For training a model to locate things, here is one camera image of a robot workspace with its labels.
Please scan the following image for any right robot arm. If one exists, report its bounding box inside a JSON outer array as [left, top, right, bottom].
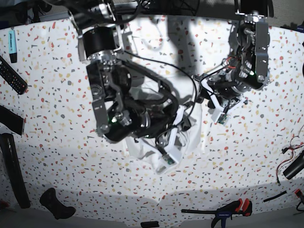
[[64, 0, 190, 174]]

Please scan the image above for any black cable piece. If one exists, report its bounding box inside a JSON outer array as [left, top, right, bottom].
[[263, 190, 287, 203]]

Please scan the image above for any black remote control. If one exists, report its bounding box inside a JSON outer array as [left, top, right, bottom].
[[0, 57, 28, 95]]

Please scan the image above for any white T-shirt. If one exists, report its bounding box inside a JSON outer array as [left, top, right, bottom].
[[123, 76, 202, 173]]

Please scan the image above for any blue highlighter marker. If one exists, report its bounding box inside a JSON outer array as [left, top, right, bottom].
[[9, 30, 18, 63]]

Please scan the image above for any black flat box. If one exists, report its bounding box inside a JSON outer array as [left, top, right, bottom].
[[0, 106, 24, 135]]

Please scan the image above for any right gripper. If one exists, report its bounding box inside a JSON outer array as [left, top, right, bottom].
[[142, 105, 189, 175]]

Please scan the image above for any black cylinder flashlight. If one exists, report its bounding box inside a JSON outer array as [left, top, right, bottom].
[[283, 151, 304, 180]]

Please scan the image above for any terrazzo patterned tablecloth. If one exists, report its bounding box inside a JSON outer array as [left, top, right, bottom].
[[0, 20, 304, 227]]

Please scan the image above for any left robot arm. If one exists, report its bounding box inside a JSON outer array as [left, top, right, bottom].
[[195, 0, 274, 125]]

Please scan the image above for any black bar clamp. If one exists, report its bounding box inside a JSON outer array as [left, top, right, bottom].
[[181, 199, 253, 228]]

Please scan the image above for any small black rectangular device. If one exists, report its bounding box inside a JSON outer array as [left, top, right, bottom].
[[141, 221, 160, 228]]

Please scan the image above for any black curved stand leg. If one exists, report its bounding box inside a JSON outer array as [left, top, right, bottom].
[[0, 133, 31, 209]]

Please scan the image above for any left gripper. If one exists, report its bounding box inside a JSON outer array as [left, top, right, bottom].
[[194, 75, 248, 125]]

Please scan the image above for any black game controller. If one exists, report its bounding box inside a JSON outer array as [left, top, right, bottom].
[[39, 188, 76, 219]]

